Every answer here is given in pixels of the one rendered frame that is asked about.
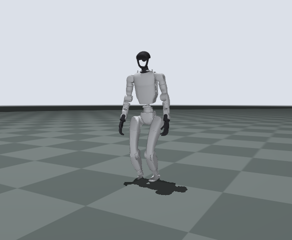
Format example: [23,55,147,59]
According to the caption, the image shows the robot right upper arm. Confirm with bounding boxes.
[125,74,134,102]

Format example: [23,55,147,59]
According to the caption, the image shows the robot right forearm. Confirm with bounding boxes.
[120,96,130,120]

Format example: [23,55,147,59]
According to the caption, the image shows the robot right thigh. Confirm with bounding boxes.
[129,116,143,159]

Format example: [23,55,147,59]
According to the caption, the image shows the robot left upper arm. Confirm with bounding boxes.
[154,72,168,101]

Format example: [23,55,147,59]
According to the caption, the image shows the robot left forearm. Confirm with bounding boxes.
[162,93,171,119]

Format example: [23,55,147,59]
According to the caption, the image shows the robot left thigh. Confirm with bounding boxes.
[144,115,164,160]

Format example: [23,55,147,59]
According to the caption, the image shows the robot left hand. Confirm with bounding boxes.
[160,114,170,136]

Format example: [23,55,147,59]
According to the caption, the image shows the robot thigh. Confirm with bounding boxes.
[144,115,164,160]
[129,116,143,159]

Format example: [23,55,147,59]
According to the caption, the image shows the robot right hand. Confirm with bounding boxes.
[119,114,126,135]

